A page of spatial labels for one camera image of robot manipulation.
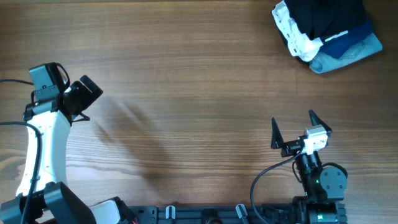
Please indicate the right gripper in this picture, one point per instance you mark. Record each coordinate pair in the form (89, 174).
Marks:
(290, 147)

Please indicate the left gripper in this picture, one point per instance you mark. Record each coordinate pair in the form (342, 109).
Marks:
(86, 96)

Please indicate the black garment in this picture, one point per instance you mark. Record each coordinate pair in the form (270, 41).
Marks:
(324, 18)

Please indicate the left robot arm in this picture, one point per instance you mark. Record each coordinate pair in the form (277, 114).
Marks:
(56, 103)

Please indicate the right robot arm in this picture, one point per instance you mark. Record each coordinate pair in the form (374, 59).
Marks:
(323, 184)

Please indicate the white black striped shirt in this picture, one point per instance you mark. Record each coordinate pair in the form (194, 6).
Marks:
(298, 44)

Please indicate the blue garment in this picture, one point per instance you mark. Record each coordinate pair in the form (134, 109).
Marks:
(338, 46)

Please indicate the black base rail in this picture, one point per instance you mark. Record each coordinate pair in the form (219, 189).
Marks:
(202, 214)

